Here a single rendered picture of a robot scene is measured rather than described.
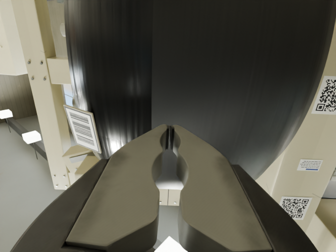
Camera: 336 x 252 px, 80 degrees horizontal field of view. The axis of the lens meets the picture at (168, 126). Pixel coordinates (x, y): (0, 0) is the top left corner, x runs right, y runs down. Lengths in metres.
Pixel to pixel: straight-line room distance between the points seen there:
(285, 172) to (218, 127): 0.35
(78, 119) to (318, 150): 0.48
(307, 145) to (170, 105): 0.39
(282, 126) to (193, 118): 0.10
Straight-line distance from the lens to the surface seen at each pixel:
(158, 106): 0.20
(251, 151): 0.25
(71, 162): 1.04
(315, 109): 0.50
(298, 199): 0.62
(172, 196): 0.88
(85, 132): 0.26
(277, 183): 0.56
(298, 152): 0.53
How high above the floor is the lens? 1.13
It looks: 24 degrees up
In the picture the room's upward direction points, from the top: 177 degrees counter-clockwise
